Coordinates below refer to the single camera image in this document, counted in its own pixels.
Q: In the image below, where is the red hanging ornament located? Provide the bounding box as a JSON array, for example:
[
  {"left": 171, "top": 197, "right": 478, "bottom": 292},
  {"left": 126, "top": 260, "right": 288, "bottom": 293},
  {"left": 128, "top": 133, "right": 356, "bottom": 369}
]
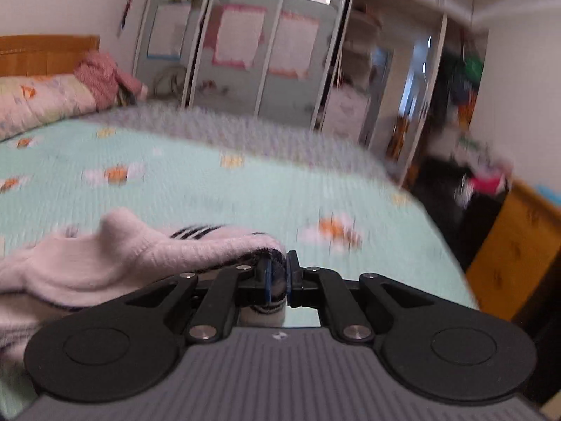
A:
[{"left": 116, "top": 0, "right": 133, "bottom": 39}]

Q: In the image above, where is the purple floral blanket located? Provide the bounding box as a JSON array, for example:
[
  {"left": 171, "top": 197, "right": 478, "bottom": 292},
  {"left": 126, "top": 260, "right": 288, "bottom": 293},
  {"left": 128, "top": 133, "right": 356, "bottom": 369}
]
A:
[{"left": 93, "top": 102, "right": 396, "bottom": 181}]

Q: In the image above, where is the mint quilted bee bedspread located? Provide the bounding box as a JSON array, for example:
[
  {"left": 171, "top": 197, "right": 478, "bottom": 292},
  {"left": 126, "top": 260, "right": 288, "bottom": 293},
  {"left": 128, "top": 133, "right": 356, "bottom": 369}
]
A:
[{"left": 0, "top": 120, "right": 479, "bottom": 421}]

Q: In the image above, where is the white drawer cabinet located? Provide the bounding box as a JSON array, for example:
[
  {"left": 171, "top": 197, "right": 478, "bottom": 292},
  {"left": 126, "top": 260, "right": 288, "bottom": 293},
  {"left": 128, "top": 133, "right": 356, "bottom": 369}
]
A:
[{"left": 321, "top": 85, "right": 372, "bottom": 142}]

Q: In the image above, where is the white sliding-door wardrobe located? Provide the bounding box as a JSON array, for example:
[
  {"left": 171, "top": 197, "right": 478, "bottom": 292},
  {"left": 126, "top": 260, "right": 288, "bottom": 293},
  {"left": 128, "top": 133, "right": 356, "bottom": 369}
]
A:
[{"left": 133, "top": 0, "right": 448, "bottom": 186}]

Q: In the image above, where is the colourful hanging clutter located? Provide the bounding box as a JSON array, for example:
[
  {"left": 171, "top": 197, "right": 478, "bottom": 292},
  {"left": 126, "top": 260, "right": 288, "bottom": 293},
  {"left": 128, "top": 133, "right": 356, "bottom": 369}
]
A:
[{"left": 447, "top": 31, "right": 487, "bottom": 130}]

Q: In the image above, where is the orange wooden dresser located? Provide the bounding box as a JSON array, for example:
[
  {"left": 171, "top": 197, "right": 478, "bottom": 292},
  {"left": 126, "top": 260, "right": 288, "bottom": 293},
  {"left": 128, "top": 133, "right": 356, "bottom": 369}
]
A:
[{"left": 465, "top": 179, "right": 561, "bottom": 322}]

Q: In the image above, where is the pink-edged wall poster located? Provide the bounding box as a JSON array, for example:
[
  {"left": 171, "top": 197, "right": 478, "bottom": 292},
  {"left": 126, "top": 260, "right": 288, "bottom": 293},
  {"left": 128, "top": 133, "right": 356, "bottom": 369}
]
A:
[{"left": 211, "top": 2, "right": 268, "bottom": 71}]

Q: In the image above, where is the orange-edged wall poster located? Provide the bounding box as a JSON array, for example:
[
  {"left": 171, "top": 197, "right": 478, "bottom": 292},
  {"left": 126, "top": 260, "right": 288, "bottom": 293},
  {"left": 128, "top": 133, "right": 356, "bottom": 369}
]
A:
[{"left": 267, "top": 10, "right": 320, "bottom": 80}]

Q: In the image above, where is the black bag pile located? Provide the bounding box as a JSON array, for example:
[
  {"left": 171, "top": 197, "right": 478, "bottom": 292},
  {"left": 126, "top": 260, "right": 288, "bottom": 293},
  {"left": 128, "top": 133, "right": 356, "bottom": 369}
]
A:
[{"left": 411, "top": 157, "right": 510, "bottom": 269}]

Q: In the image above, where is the blue-edged wall poster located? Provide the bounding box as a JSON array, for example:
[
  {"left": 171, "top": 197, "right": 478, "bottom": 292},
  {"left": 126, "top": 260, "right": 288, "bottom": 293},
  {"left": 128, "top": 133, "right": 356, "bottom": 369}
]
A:
[{"left": 146, "top": 1, "right": 192, "bottom": 61}]

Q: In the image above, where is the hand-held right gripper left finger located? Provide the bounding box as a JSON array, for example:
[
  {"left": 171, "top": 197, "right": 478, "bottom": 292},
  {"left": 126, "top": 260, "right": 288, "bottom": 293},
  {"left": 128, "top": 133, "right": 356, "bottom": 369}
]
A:
[{"left": 126, "top": 258, "right": 275, "bottom": 345}]

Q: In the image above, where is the pink knitted garment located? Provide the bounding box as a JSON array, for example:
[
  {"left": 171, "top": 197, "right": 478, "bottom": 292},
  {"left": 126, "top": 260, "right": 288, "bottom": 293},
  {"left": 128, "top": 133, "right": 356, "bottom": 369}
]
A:
[{"left": 73, "top": 49, "right": 150, "bottom": 111}]

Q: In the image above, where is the wooden headboard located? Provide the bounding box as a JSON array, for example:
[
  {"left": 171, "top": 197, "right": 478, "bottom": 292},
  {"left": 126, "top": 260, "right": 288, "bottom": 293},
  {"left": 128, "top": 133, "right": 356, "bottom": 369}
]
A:
[{"left": 0, "top": 34, "right": 101, "bottom": 78}]

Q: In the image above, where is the pale floral pillow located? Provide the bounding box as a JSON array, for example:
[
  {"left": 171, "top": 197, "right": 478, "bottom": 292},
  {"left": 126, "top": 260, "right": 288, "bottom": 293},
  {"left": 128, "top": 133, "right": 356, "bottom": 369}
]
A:
[{"left": 0, "top": 73, "right": 100, "bottom": 142}]

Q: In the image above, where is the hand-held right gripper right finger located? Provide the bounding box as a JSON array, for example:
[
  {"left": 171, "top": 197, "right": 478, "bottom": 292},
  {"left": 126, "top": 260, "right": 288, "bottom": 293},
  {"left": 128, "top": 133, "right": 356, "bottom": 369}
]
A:
[{"left": 285, "top": 250, "right": 434, "bottom": 343}]

